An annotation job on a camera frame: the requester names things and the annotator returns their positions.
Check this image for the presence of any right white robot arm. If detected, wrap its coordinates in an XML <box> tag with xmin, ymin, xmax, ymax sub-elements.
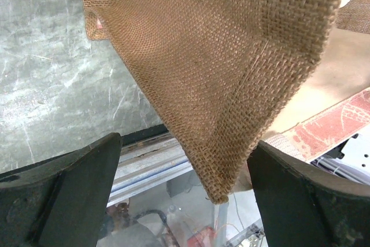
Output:
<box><xmin>311</xmin><ymin>129</ymin><xmax>369</xmax><ymax>185</ymax></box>

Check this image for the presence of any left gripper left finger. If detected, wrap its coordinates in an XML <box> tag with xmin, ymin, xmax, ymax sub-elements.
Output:
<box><xmin>1</xmin><ymin>133</ymin><xmax>122</xmax><ymax>246</ymax></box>

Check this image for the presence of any aluminium mounting rail frame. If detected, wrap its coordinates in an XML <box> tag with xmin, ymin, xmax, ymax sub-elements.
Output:
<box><xmin>108</xmin><ymin>134</ymin><xmax>264</xmax><ymax>246</ymax></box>

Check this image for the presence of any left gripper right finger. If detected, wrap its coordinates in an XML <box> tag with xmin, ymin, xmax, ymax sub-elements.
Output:
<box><xmin>247</xmin><ymin>141</ymin><xmax>369</xmax><ymax>246</ymax></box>

